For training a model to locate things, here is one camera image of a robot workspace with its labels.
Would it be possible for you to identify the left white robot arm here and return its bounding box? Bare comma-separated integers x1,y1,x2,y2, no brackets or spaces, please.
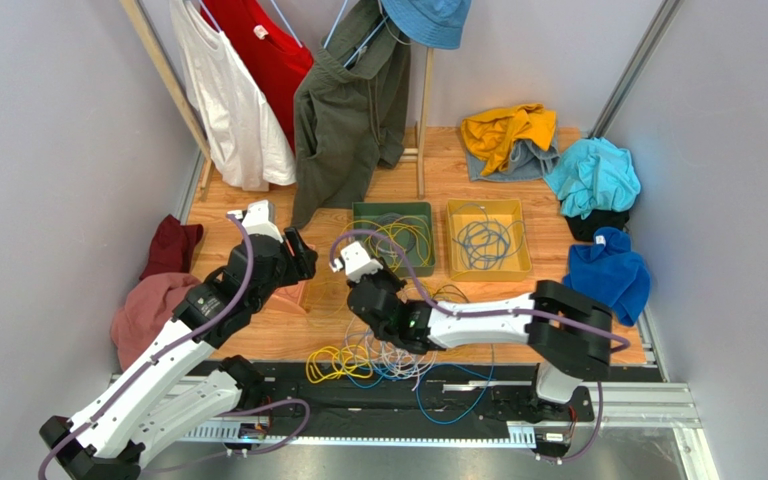
37,227,317,479

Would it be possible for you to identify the yellow plastic tray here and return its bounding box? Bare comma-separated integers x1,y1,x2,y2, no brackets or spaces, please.
445,199,533,282

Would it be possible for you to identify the royal blue garment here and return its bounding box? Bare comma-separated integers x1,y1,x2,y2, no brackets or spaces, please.
562,227,651,327

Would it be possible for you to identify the white tank top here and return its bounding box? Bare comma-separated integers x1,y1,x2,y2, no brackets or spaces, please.
169,1,296,192

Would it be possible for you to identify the aluminium corner post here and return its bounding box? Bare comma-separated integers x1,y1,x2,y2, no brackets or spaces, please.
588,0,684,138

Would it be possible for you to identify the wooden clothes rack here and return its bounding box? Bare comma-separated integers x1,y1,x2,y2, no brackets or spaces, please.
119,0,435,200

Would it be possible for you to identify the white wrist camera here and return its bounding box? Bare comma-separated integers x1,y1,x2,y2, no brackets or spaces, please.
330,241,384,283
226,200,283,243

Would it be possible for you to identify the dusty pink garment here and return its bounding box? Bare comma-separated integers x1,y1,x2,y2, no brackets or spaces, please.
110,273,201,371

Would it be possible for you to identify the blue cable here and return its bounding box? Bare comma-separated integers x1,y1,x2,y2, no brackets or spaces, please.
343,342,498,426

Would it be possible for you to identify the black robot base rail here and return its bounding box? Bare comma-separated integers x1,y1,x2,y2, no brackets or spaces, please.
97,361,705,461

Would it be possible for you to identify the dark red garment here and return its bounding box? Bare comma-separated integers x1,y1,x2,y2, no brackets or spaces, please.
139,215,204,280

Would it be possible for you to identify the red t-shirt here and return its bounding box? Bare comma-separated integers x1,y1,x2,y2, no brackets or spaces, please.
202,0,313,148

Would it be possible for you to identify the black garment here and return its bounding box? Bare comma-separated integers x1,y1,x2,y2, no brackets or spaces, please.
565,210,630,242

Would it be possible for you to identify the yellow cable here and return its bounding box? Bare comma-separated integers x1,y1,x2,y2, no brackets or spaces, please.
305,282,472,385
340,216,433,269

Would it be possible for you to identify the white cable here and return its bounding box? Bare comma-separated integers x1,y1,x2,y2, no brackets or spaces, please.
340,312,439,392

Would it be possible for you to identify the olive green jacket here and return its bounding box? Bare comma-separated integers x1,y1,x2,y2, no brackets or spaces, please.
291,1,412,228

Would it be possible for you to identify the grey-blue cable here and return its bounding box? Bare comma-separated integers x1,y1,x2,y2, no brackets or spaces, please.
450,202,526,271

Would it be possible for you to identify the grey-blue garment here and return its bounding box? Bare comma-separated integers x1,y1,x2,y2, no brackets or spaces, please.
466,137,560,183

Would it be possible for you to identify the black coiled cable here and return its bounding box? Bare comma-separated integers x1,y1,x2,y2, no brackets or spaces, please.
370,212,419,258

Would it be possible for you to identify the green plastic tray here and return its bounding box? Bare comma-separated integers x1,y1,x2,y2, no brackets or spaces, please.
346,202,436,278

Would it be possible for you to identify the cyan garment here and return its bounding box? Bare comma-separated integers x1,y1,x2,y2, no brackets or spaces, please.
544,138,642,219

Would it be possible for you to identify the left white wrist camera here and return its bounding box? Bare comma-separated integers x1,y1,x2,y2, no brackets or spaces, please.
226,200,283,243

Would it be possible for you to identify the blue bucket hat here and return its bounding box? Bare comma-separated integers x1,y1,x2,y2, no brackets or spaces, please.
381,0,472,50

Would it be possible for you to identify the orange plastic tray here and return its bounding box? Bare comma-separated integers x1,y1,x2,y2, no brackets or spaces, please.
264,243,310,315

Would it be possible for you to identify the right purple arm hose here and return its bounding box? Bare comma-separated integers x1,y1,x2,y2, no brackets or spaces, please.
328,229,632,464

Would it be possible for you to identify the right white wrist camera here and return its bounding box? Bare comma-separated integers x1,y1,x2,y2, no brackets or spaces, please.
330,241,384,283

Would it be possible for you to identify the yellow garment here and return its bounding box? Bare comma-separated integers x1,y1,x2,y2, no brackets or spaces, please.
460,103,557,175

